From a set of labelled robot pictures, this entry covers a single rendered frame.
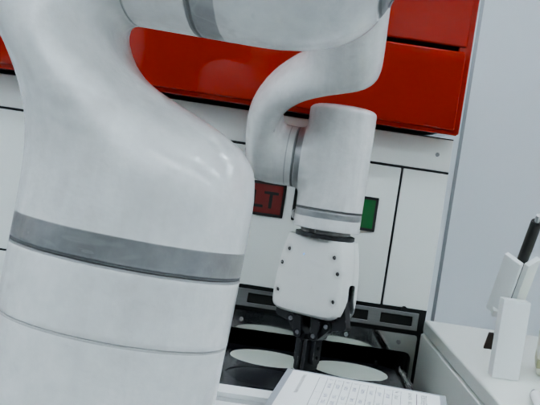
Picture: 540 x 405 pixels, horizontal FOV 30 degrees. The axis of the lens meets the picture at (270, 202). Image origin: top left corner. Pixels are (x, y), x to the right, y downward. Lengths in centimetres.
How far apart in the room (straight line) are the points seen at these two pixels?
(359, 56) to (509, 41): 188
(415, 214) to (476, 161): 154
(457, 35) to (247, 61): 28
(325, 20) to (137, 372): 19
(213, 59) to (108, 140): 90
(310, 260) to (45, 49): 81
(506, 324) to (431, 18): 47
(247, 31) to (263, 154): 74
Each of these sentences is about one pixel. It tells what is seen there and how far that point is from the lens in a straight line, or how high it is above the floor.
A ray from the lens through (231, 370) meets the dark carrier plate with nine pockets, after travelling 123.
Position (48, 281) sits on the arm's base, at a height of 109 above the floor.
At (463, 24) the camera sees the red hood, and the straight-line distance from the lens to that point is 139.
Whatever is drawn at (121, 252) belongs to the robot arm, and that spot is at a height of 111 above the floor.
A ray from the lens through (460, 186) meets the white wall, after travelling 295.
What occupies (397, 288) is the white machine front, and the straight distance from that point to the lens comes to 143.
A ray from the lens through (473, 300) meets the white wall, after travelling 298.
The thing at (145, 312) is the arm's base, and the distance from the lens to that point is 47.
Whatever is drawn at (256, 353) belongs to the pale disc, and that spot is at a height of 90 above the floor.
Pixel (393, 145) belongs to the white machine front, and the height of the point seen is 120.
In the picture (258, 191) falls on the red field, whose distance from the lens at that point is 141.
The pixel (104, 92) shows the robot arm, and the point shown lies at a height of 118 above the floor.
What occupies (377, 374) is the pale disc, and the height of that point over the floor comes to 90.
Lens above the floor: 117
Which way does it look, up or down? 3 degrees down
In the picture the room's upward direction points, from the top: 8 degrees clockwise
